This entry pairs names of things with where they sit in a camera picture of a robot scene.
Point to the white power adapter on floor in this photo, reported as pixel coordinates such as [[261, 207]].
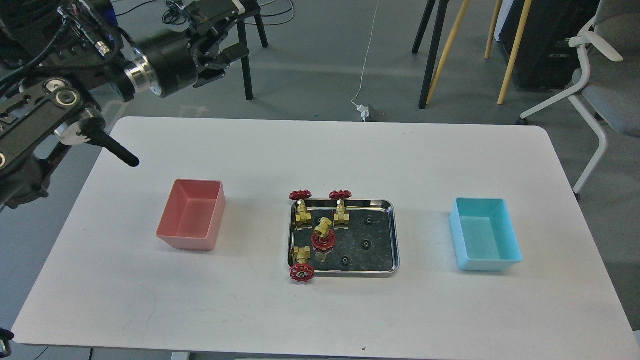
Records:
[[368, 113]]

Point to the pink plastic box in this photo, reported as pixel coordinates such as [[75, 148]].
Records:
[[192, 217]]

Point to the brass valve top left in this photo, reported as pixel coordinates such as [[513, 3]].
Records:
[[302, 216]]

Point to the blue plastic box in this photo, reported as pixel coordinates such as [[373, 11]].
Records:
[[483, 235]]

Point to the brass valve red handwheel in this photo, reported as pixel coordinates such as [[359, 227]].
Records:
[[323, 237]]

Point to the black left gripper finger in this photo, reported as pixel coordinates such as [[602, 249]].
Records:
[[234, 53], [207, 75]]

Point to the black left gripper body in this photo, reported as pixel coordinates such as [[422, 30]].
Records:
[[210, 22]]

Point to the black cabinet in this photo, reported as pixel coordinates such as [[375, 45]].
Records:
[[545, 61]]

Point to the black and wooden easel legs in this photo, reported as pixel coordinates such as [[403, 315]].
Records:
[[436, 59]]

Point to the black tripod stand left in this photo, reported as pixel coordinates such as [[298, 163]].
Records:
[[247, 45]]

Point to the brass valve bottom left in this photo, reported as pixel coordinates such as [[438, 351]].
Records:
[[301, 270]]

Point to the white office chair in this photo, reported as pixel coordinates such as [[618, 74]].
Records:
[[606, 83]]

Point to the brass valve top middle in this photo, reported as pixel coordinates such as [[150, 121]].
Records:
[[340, 216]]

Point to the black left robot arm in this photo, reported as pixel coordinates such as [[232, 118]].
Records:
[[58, 51]]

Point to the shiny metal tray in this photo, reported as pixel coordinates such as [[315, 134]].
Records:
[[381, 260]]

